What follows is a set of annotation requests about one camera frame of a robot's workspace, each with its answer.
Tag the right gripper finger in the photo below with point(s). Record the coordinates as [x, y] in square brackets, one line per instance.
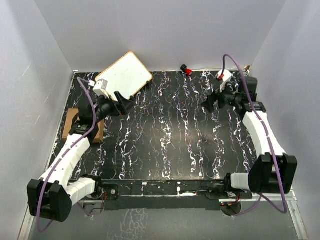
[222, 98]
[208, 104]

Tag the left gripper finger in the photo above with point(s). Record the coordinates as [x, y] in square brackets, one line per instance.
[124, 108]
[122, 99]

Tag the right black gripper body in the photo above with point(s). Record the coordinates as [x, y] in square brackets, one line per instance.
[233, 97]

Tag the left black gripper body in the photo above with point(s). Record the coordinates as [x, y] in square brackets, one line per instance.
[106, 107]

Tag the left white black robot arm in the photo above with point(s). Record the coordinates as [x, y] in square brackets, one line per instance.
[52, 196]

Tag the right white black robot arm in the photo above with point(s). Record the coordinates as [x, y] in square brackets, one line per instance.
[274, 170]

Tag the folded brown cardboard box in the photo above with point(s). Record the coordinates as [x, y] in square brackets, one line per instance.
[71, 113]

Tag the red and black knob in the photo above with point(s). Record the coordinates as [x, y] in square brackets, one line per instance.
[186, 70]

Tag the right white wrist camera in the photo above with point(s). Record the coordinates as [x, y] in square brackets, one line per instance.
[223, 78]

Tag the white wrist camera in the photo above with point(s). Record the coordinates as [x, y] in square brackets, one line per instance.
[100, 88]
[223, 78]

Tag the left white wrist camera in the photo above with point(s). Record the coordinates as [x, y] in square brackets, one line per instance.
[100, 88]

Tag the white board with wooden frame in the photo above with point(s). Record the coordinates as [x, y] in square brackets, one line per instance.
[128, 75]

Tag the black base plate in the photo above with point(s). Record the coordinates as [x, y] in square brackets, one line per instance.
[165, 194]

